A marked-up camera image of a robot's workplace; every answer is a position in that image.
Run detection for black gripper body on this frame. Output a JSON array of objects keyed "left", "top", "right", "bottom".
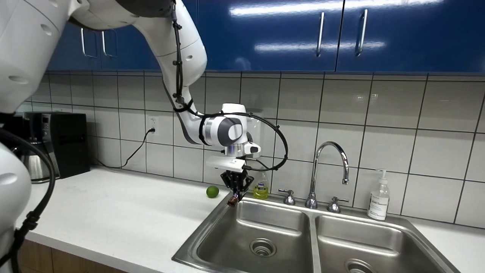
[{"left": 220, "top": 169, "right": 255, "bottom": 192}]

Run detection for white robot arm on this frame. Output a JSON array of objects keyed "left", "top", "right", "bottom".
[{"left": 0, "top": 0, "right": 261, "bottom": 174}]

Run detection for stainless steel double sink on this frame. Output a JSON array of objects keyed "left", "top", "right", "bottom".
[{"left": 175, "top": 195, "right": 460, "bottom": 273}]

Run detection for green dish soap bottle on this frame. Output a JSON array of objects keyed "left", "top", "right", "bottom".
[{"left": 253, "top": 172, "right": 269, "bottom": 198}]

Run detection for green lime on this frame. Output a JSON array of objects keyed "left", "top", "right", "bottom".
[{"left": 206, "top": 184, "right": 220, "bottom": 198}]

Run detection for chrome gooseneck faucet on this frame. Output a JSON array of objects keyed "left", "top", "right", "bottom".
[{"left": 278, "top": 139, "right": 352, "bottom": 213}]

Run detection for clear pump sanitizer bottle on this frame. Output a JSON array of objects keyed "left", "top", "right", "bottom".
[{"left": 367, "top": 171, "right": 390, "bottom": 219}]

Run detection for blue upper cabinets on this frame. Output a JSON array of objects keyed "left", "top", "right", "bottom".
[{"left": 44, "top": 0, "right": 485, "bottom": 77}]

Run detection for black coffee maker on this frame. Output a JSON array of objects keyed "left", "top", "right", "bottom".
[{"left": 0, "top": 112, "right": 90, "bottom": 177}]

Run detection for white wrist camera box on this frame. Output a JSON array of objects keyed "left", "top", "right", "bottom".
[{"left": 213, "top": 157, "right": 246, "bottom": 172}]

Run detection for black power cord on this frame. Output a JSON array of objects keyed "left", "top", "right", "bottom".
[{"left": 96, "top": 127, "right": 158, "bottom": 169}]

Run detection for white wall outlet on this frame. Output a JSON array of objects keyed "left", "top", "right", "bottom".
[{"left": 147, "top": 116, "right": 159, "bottom": 136}]

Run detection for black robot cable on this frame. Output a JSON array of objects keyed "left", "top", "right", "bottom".
[{"left": 170, "top": 4, "right": 291, "bottom": 174}]

